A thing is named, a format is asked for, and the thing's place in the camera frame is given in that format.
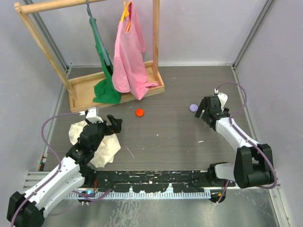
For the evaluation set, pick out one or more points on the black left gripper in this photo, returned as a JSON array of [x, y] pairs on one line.
[[115, 123]]

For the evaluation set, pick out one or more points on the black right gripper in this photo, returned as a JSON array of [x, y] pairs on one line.
[[200, 109]]

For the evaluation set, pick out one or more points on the orange earbud charging case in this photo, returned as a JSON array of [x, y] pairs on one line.
[[139, 112]]

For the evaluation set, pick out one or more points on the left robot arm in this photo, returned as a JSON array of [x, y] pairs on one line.
[[29, 209]]

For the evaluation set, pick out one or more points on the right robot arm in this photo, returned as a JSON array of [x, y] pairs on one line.
[[253, 165]]

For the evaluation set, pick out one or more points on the wooden clothes rack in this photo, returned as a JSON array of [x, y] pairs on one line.
[[81, 89]]

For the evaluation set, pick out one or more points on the pink shirt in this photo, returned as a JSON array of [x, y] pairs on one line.
[[129, 72]]

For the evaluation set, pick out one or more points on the yellow clothes hanger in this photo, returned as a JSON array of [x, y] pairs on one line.
[[126, 13]]

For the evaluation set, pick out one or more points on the grey clothes hanger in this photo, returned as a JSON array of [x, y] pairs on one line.
[[99, 44]]

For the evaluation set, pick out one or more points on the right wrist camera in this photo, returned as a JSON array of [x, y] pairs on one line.
[[222, 98]]

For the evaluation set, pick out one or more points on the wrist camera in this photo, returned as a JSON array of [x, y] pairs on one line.
[[222, 98], [92, 115]]

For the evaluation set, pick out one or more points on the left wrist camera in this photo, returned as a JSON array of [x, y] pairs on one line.
[[92, 115]]

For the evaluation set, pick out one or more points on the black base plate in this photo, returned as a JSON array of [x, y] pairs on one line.
[[154, 181]]

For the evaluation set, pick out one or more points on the slotted cable duct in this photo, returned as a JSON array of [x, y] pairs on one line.
[[168, 194]]

